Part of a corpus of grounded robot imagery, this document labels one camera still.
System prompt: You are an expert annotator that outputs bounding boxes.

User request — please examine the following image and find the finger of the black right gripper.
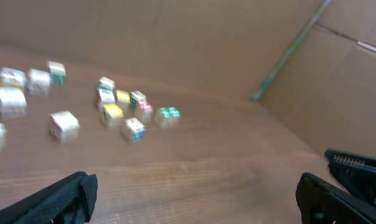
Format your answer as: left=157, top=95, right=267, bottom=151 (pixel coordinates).
left=324, top=148, right=376, bottom=208

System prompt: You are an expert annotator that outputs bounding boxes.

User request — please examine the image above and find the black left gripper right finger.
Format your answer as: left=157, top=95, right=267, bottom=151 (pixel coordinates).
left=296, top=172, right=376, bottom=224

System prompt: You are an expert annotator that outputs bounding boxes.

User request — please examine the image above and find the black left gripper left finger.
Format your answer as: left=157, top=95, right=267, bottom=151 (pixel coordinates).
left=0, top=171, right=98, bottom=224

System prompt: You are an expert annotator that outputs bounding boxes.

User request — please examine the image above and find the white block snail picture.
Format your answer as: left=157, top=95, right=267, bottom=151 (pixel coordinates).
left=49, top=111, right=80, bottom=142

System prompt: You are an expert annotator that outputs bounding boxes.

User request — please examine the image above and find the white block blue side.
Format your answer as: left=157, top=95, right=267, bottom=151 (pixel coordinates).
left=120, top=118, right=146, bottom=143

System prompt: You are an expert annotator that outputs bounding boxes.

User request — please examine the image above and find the yellow top block lower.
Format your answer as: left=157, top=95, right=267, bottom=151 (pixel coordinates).
left=99, top=103, right=124, bottom=129

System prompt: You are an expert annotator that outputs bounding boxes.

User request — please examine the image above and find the white block brown drawing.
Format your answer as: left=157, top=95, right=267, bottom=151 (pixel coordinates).
left=95, top=88, right=115, bottom=110

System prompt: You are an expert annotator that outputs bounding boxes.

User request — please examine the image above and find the white block letter left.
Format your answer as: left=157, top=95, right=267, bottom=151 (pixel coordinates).
left=0, top=86, right=27, bottom=119

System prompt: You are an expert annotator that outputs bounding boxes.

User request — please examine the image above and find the yellow top block upper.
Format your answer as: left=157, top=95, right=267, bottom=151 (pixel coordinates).
left=116, top=90, right=130, bottom=110

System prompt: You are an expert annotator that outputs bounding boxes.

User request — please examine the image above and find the red framed number block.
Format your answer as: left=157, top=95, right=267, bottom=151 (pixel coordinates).
left=134, top=101, right=153, bottom=123

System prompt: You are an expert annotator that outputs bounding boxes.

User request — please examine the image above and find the white block teal side top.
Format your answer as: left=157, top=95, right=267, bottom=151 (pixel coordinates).
left=98, top=77, right=115, bottom=91

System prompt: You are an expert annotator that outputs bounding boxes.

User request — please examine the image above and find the white block dark green side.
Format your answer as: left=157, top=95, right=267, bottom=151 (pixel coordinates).
left=129, top=90, right=146, bottom=109

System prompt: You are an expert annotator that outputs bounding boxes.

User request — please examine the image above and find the white block beside bird block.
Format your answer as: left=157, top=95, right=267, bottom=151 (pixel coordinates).
left=27, top=68, right=51, bottom=96

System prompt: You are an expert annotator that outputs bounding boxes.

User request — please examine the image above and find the white block green 21 side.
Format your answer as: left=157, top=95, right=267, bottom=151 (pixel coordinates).
left=47, top=61, right=66, bottom=85

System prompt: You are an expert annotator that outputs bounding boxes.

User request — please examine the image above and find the green block left of pair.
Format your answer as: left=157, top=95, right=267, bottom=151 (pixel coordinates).
left=154, top=108, right=170, bottom=128

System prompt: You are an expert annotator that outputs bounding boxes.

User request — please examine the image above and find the green block number four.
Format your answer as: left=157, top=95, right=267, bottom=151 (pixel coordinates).
left=169, top=107, right=181, bottom=125

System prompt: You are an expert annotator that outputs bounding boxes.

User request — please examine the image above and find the white block yellow sides bird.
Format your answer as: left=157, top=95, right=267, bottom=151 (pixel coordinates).
left=0, top=67, right=27, bottom=90

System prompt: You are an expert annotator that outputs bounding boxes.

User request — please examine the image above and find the cardboard wall panel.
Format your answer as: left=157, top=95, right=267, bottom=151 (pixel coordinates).
left=0, top=1, right=376, bottom=170

